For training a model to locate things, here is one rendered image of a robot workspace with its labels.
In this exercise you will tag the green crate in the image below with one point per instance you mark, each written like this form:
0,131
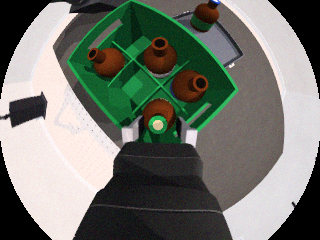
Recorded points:
120,99

